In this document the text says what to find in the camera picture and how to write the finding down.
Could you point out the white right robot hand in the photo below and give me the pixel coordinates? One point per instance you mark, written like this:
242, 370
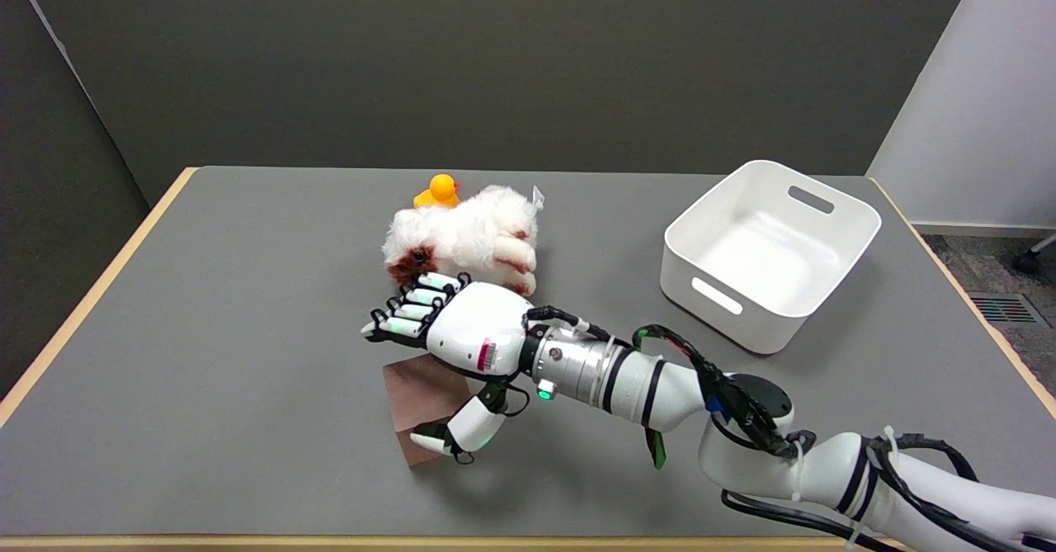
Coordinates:
466, 337

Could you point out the wooden cube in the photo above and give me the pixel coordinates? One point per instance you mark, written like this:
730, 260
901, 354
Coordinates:
421, 403

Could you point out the floor vent grille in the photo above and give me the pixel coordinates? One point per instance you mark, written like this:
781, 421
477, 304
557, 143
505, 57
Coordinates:
1001, 308

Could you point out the yellow rubber duck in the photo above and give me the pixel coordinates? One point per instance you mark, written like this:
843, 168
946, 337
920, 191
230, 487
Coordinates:
438, 191

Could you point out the white plastic bin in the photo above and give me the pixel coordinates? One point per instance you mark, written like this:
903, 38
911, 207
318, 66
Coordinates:
771, 255

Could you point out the black chair caster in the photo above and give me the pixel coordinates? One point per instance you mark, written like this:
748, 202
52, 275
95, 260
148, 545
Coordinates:
1028, 260

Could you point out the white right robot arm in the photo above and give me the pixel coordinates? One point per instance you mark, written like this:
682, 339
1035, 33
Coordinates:
742, 420

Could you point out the white plush dog toy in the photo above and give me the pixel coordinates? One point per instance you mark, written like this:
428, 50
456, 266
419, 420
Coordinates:
470, 234

